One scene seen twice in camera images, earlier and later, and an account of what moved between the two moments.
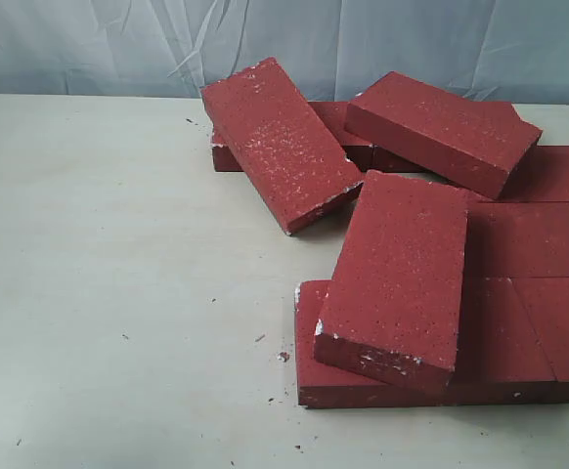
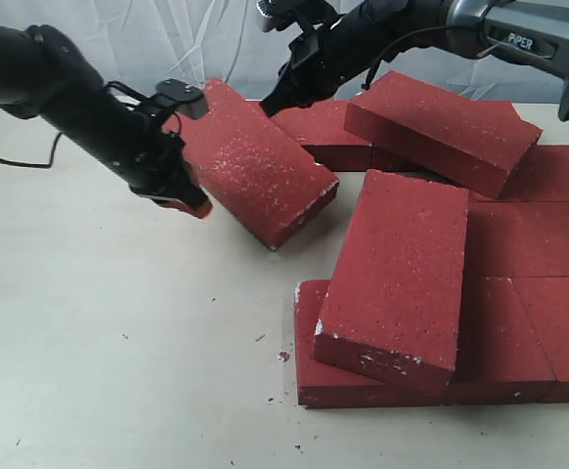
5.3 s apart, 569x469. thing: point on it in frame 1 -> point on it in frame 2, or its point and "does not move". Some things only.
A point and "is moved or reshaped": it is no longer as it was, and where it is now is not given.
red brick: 290,154 is moved or reshaped
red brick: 394,302 does not move
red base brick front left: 500,360 does not move
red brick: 479,142 does not move
